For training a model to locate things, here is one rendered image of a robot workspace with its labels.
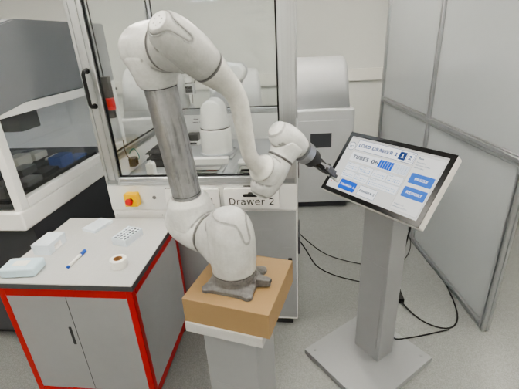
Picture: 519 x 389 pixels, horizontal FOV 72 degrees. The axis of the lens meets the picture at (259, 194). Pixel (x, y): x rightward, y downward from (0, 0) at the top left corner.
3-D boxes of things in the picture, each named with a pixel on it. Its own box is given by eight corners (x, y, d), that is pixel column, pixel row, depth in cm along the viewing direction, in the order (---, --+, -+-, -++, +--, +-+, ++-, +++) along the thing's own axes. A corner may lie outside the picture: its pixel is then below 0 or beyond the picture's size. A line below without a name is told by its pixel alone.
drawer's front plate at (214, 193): (219, 208, 190) (218, 189, 185) (167, 208, 193) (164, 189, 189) (220, 207, 191) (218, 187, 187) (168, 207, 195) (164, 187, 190)
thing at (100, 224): (94, 233, 183) (93, 231, 183) (82, 231, 187) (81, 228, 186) (113, 222, 194) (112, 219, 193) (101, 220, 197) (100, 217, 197)
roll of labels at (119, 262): (123, 271, 152) (121, 263, 150) (107, 270, 152) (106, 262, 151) (130, 262, 158) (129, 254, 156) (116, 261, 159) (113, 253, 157)
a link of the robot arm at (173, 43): (229, 44, 96) (198, 45, 105) (181, -7, 82) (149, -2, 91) (209, 86, 95) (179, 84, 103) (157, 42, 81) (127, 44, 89)
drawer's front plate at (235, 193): (279, 208, 186) (279, 188, 182) (224, 208, 190) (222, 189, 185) (279, 206, 188) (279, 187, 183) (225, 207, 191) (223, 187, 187)
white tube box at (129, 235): (127, 247, 169) (125, 240, 168) (113, 244, 172) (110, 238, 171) (143, 234, 180) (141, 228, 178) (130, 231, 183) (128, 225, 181)
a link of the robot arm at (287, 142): (296, 133, 144) (280, 162, 143) (272, 113, 133) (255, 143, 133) (315, 139, 135) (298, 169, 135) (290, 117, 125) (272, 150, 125)
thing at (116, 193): (296, 209, 188) (296, 184, 182) (112, 210, 199) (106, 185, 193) (297, 154, 274) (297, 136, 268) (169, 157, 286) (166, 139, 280)
